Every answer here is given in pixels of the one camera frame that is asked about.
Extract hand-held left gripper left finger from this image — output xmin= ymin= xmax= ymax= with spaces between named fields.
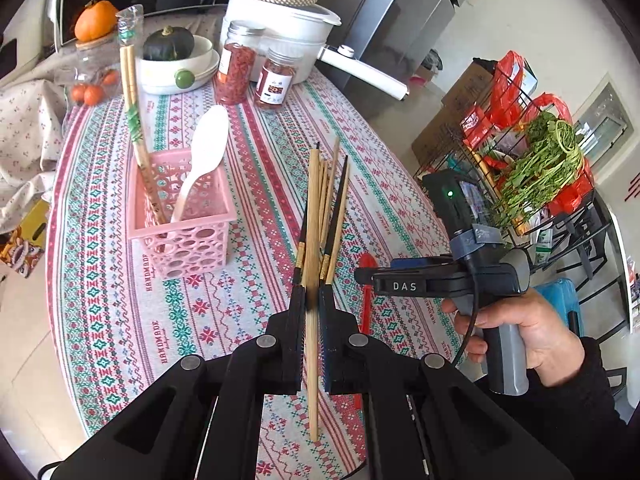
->
xmin=50 ymin=284 xmax=308 ymax=480

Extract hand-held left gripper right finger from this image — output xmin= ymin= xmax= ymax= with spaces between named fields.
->
xmin=319 ymin=284 xmax=576 ymax=480

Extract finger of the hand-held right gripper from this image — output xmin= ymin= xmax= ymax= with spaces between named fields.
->
xmin=354 ymin=256 xmax=453 ymax=297

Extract long light bamboo chopstick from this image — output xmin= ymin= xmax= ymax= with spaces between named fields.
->
xmin=306 ymin=147 xmax=323 ymax=443

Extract pink perforated plastic basket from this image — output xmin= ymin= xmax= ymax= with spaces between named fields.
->
xmin=126 ymin=149 xmax=238 ymax=281

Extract person's right forearm black sleeve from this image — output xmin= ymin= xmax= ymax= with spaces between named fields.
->
xmin=472 ymin=335 xmax=640 ymax=480

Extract person's right hand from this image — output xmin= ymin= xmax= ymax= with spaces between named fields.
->
xmin=440 ymin=287 xmax=586 ymax=388

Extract red plastic spoon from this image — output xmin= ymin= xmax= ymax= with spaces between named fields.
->
xmin=351 ymin=252 xmax=379 ymax=411

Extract blue plastic stool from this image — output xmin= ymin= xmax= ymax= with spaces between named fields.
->
xmin=532 ymin=277 xmax=583 ymax=337

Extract patterned striped tablecloth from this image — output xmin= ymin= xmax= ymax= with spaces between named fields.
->
xmin=45 ymin=67 xmax=476 ymax=480

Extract bunch of green herbs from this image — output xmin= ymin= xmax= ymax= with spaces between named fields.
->
xmin=492 ymin=110 xmax=586 ymax=223

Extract cardboard box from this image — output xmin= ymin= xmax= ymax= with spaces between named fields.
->
xmin=440 ymin=57 xmax=501 ymax=121
xmin=411 ymin=105 xmax=471 ymax=167

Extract red snack packet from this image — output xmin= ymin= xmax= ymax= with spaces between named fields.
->
xmin=460 ymin=105 xmax=496 ymax=147

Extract white rice spoon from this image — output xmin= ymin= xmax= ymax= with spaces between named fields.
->
xmin=170 ymin=105 xmax=231 ymax=223

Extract short jar red label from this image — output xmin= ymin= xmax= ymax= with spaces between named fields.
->
xmin=254 ymin=46 xmax=307 ymax=111

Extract green printed bamboo chopstick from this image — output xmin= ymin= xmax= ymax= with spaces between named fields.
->
xmin=119 ymin=46 xmax=162 ymax=225
xmin=127 ymin=44 xmax=169 ymax=223

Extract tall jar of red berries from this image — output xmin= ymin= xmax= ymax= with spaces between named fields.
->
xmin=215 ymin=20 xmax=266 ymax=107

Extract white lid green knob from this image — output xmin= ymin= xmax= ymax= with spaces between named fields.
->
xmin=172 ymin=49 xmax=222 ymax=91

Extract grey refrigerator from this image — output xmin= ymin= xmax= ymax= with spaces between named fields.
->
xmin=320 ymin=0 xmax=496 ymax=126

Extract white electric pot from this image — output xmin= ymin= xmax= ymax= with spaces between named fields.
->
xmin=220 ymin=0 xmax=411 ymax=102

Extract white ceramic bowl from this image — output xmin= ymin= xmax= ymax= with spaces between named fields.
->
xmin=134 ymin=35 xmax=215 ymax=95

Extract yellow printed box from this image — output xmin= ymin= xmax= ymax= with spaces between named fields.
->
xmin=0 ymin=200 xmax=48 ymax=279

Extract dark green squash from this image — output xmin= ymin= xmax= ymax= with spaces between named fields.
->
xmin=142 ymin=26 xmax=196 ymax=61

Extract clear glass jar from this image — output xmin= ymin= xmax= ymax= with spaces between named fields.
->
xmin=64 ymin=35 xmax=126 ymax=108

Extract clear plastic chopstick wrapper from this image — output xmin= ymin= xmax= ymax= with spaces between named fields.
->
xmin=116 ymin=4 xmax=146 ymax=52

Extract large orange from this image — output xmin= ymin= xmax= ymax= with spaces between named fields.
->
xmin=74 ymin=0 xmax=120 ymax=43

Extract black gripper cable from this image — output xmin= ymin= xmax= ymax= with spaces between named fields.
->
xmin=447 ymin=255 xmax=481 ymax=368

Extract black wire rack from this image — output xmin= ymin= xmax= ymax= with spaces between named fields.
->
xmin=412 ymin=57 xmax=626 ymax=281

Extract grey wall panel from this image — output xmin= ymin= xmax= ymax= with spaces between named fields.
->
xmin=574 ymin=72 xmax=631 ymax=161

